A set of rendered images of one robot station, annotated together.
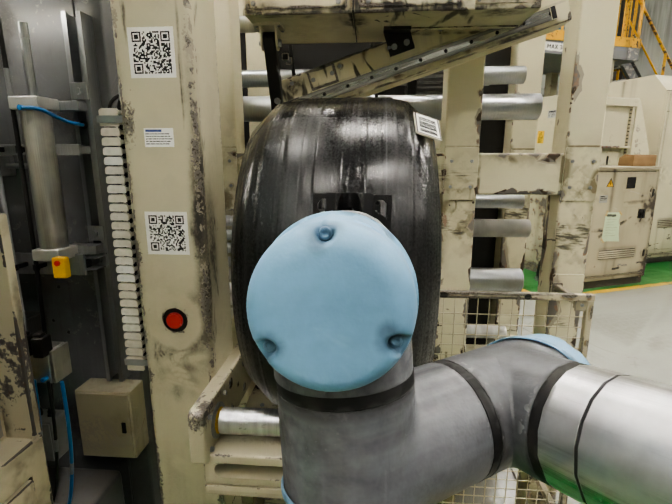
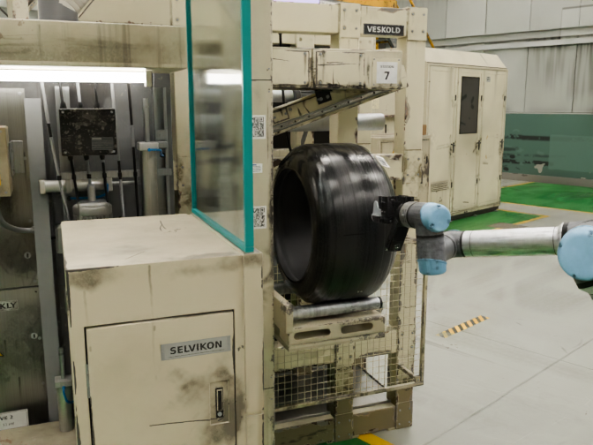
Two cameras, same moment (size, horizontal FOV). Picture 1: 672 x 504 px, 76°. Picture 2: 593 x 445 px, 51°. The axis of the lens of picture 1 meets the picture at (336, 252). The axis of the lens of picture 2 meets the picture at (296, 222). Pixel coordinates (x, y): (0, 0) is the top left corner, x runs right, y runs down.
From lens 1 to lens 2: 1.53 m
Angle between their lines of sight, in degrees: 25
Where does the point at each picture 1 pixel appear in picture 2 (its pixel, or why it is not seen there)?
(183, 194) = (265, 196)
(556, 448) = (465, 245)
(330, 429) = (436, 240)
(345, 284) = (442, 214)
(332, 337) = (440, 222)
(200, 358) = (268, 285)
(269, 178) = (335, 188)
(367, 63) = (305, 108)
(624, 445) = (476, 238)
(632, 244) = not seen: hidden behind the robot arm
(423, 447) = (446, 245)
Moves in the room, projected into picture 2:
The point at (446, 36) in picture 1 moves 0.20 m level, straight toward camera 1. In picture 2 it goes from (348, 94) to (364, 93)
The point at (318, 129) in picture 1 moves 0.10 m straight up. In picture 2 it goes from (344, 165) to (345, 134)
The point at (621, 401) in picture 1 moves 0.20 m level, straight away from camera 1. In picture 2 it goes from (475, 233) to (469, 220)
